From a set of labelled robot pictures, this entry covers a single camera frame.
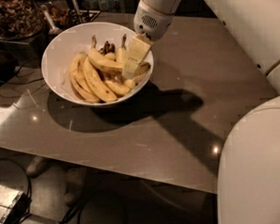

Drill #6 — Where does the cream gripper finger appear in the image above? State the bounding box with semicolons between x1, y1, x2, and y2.
122;34;151;79

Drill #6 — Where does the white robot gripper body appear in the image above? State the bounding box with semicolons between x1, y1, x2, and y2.
133;0;173;41

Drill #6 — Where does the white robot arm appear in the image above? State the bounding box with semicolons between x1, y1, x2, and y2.
122;0;280;224

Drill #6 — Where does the upright yellow banana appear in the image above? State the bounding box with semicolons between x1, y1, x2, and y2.
114;33;140;90

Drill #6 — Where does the short lower yellow banana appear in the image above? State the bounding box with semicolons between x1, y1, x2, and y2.
103;78;131;96

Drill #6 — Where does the long middle yellow banana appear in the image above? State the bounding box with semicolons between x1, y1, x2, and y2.
83;58;117;103

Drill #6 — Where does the white ceramic bowl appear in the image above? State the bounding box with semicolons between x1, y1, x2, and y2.
38;18;157;110

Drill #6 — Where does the white spoon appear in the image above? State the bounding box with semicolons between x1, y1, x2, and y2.
40;5;61;36

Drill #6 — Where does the glass jar of nuts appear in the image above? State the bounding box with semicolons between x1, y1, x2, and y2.
0;0;44;40

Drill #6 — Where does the right grey shoe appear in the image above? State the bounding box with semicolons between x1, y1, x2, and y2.
64;167;86;206

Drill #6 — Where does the grey shoe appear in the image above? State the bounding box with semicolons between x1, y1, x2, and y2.
64;167;86;206
26;156;51;178

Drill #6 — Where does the left grey shoe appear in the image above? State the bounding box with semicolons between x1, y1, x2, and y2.
26;156;51;178

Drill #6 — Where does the silver power box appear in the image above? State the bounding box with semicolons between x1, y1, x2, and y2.
0;185;25;224

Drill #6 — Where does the black wire rack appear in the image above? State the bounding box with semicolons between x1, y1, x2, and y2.
67;0;100;24

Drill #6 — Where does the black floor cable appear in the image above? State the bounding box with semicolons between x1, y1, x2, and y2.
0;152;128;224

